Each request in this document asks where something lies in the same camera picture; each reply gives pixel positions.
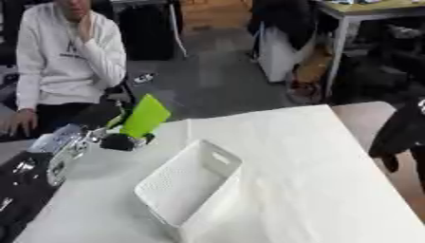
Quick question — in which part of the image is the black and white sneaker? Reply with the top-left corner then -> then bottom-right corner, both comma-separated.
131,72 -> 159,85

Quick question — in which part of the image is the person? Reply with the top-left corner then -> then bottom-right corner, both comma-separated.
0,0 -> 130,139

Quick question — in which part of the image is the wooden crate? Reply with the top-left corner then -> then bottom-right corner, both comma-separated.
177,0 -> 256,32

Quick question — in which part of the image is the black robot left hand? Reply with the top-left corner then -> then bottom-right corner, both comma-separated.
73,100 -> 158,152

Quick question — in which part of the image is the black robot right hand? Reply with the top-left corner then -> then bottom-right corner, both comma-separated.
366,97 -> 425,192

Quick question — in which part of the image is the white perforated plastic basket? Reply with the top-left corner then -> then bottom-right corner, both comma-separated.
133,138 -> 246,243

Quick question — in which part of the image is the person's right hand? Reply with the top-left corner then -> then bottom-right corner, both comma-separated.
0,108 -> 40,138

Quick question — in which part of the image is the person's left hand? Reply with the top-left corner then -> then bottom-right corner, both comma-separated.
76,11 -> 100,44

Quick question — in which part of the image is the black chair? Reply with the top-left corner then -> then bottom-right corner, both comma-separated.
101,77 -> 139,107

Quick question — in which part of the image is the grey metal table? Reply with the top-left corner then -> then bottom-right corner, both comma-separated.
315,0 -> 425,100

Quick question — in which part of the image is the bright green card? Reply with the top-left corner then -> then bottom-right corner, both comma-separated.
118,93 -> 173,140

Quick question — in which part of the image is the white storage box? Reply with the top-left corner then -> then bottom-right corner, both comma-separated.
255,24 -> 319,84

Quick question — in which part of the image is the black jacket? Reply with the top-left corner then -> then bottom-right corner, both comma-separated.
247,0 -> 323,51

